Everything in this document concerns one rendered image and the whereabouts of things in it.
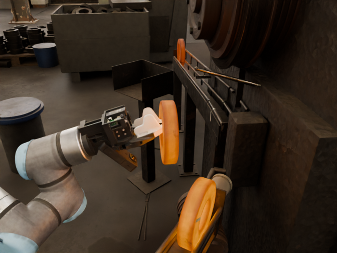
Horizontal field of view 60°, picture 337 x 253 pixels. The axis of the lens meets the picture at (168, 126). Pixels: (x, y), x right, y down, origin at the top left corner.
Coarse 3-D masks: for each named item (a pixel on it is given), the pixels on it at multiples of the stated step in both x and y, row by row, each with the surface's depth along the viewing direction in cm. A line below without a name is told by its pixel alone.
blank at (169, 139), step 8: (160, 104) 70; (168, 104) 68; (160, 112) 71; (168, 112) 66; (176, 112) 66; (168, 120) 65; (176, 120) 65; (168, 128) 64; (176, 128) 64; (160, 136) 75; (168, 136) 64; (176, 136) 64; (160, 144) 75; (168, 144) 64; (176, 144) 65; (160, 152) 77; (168, 152) 65; (176, 152) 66; (168, 160) 67; (176, 160) 68
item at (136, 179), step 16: (128, 64) 159; (144, 64) 164; (128, 80) 163; (144, 80) 137; (160, 80) 144; (144, 96) 140; (160, 96) 148; (144, 144) 167; (144, 160) 173; (144, 176) 180; (160, 176) 185; (144, 192) 172
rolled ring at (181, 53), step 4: (180, 40) 201; (180, 44) 199; (184, 44) 199; (180, 48) 199; (184, 48) 198; (180, 52) 200; (184, 52) 198; (180, 56) 201; (184, 56) 199; (180, 60) 202; (184, 60) 201
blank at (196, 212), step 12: (204, 180) 63; (192, 192) 59; (204, 192) 59; (192, 204) 58; (204, 204) 61; (180, 216) 58; (192, 216) 57; (204, 216) 67; (180, 228) 58; (192, 228) 57; (204, 228) 66; (180, 240) 59; (192, 240) 58
